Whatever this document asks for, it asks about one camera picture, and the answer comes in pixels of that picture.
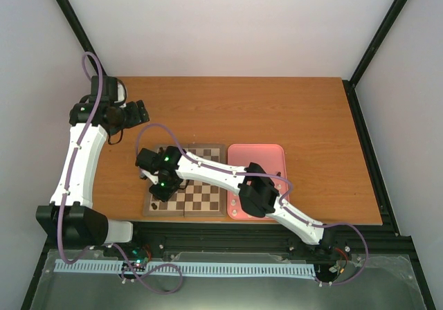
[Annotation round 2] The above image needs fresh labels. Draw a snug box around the light blue cable duct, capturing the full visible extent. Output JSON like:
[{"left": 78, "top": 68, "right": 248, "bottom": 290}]
[{"left": 53, "top": 259, "right": 316, "bottom": 280}]

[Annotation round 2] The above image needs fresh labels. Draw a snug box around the pink plastic tray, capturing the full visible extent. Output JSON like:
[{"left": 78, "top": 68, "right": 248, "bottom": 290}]
[{"left": 227, "top": 144, "right": 287, "bottom": 221}]

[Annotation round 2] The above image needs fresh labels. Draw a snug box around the black aluminium frame rail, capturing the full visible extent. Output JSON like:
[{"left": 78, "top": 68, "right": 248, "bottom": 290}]
[{"left": 22, "top": 222, "right": 435, "bottom": 309}]

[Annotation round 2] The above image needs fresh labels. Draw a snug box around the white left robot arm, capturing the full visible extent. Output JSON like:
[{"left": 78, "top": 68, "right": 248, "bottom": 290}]
[{"left": 35, "top": 76, "right": 149, "bottom": 257}]

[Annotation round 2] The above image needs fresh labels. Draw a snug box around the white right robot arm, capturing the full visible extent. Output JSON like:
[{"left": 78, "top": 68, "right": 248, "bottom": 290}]
[{"left": 136, "top": 146, "right": 333, "bottom": 252}]

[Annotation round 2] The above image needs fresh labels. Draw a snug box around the wooden chess board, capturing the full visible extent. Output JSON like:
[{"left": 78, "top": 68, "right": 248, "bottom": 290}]
[{"left": 143, "top": 143, "right": 227, "bottom": 217}]

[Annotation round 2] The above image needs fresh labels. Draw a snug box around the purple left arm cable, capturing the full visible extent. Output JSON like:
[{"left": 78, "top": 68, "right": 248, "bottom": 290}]
[{"left": 57, "top": 51, "right": 184, "bottom": 294}]

